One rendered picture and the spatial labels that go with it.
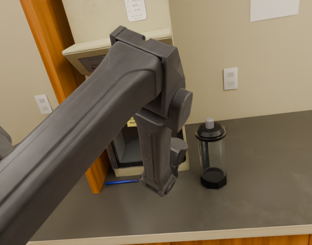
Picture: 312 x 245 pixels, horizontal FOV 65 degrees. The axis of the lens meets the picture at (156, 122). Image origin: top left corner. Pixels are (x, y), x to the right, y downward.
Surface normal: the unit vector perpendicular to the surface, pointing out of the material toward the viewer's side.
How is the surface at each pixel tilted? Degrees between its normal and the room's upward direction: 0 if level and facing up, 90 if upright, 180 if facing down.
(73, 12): 90
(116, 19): 90
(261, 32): 90
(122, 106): 109
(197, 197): 0
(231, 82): 90
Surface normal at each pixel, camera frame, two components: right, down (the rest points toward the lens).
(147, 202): -0.16, -0.87
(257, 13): -0.06, 0.47
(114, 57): -0.02, -0.55
